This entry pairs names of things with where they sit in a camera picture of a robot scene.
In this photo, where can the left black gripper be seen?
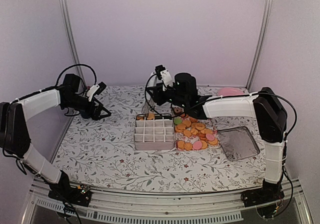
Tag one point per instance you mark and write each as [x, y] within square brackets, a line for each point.
[95, 115]

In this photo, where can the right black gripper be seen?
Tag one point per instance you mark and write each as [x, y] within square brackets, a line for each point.
[156, 97]

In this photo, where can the metal serving tongs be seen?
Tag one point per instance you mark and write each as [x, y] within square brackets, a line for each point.
[147, 107]

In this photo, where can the orange flower cookie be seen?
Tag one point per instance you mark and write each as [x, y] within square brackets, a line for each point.
[150, 116]

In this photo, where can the orange swirl cookie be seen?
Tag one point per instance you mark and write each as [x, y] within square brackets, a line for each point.
[140, 118]

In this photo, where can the metal tin with white dividers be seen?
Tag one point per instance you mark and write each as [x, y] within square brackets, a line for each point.
[154, 135]

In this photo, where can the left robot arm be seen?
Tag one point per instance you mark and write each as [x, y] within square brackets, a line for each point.
[28, 125]

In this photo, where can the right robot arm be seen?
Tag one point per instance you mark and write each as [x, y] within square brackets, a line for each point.
[264, 106]

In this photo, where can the dark blue cup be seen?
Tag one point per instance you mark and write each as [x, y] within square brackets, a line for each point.
[85, 115]

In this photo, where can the chocolate donut cookie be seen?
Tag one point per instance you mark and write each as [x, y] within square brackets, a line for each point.
[177, 110]

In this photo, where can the green round cookie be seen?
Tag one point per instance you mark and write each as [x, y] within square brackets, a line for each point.
[177, 121]

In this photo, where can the floral tablecloth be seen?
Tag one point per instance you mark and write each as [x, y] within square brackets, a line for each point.
[126, 152]

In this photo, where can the pink plate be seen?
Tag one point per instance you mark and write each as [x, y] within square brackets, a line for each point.
[230, 91]

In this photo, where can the pink round cookie right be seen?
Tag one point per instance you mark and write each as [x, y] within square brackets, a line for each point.
[210, 137]

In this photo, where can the silver tin lid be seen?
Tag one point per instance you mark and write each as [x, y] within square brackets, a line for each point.
[238, 143]

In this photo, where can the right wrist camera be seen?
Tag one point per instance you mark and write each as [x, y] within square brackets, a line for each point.
[164, 76]

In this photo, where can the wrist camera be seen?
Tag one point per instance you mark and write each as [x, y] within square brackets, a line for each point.
[164, 76]
[95, 90]

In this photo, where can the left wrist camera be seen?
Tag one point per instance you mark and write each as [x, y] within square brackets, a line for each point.
[95, 90]

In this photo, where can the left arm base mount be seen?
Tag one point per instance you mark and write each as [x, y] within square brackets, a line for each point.
[72, 195]

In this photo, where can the aluminium front rail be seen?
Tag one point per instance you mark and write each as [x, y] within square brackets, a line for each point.
[114, 206]

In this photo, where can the left aluminium frame post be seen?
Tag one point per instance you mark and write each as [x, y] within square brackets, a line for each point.
[69, 32]

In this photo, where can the aluminium frame post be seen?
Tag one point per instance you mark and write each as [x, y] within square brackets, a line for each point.
[69, 32]
[260, 42]

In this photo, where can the right aluminium frame post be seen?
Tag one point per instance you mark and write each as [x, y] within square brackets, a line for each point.
[260, 42]

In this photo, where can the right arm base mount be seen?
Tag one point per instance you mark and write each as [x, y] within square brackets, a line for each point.
[267, 193]

